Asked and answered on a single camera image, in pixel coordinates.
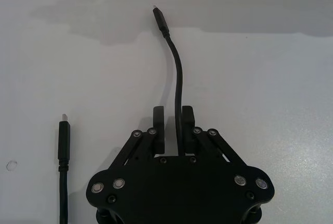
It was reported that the black cable with silver plug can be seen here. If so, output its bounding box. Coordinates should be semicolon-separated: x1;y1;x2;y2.
152;4;186;156
57;113;71;224

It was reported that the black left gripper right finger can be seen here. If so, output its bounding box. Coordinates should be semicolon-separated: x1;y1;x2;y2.
181;105;237;167

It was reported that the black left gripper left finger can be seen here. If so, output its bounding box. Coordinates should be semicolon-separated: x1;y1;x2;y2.
111;106;166;170

